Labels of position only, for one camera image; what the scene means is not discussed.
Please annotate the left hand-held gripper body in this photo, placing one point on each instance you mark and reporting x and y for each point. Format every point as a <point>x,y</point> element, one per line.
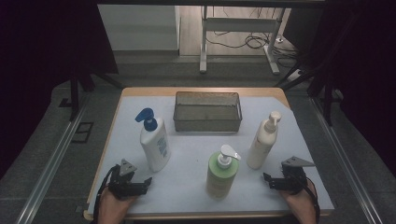
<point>123,183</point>

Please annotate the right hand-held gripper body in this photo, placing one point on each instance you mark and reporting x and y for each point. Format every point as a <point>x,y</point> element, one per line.
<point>294,177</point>

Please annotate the cream pump bottle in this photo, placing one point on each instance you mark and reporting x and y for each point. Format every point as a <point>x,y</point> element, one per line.
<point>263,146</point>

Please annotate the white bottle with blue pump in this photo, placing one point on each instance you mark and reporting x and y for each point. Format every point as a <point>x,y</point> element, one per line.
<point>155,146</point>

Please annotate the green pump bottle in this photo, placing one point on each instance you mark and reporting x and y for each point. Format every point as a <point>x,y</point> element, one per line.
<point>221,177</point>

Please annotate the metal mesh basket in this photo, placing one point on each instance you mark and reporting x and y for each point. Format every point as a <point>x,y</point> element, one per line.
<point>207,118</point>

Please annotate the person's left hand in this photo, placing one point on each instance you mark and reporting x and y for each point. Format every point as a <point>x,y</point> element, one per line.
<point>113,203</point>

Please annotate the person's right hand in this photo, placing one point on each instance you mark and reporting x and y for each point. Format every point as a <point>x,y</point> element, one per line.
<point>299,202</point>

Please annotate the pale blue table mat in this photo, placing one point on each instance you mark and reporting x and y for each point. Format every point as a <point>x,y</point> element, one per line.
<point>193,149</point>

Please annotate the black tripod legs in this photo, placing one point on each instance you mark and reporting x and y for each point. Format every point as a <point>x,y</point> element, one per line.
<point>327,99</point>

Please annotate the black stand legs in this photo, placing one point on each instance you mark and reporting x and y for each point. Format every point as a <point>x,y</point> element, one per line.
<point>74,99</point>

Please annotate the white power strip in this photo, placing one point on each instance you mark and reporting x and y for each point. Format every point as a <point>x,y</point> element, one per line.
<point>295,75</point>

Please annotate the dark curtain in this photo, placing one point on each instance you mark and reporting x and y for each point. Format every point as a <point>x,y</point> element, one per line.
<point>367,77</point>
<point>37,62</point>

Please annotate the white cabinet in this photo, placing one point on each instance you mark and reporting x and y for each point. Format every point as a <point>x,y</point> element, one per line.
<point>138,28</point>

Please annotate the aluminium floor rail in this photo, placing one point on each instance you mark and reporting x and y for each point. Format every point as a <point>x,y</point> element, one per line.
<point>345,161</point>
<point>46,174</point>

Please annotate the white metal stand frame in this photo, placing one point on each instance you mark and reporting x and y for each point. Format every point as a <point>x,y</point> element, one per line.
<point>238,24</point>

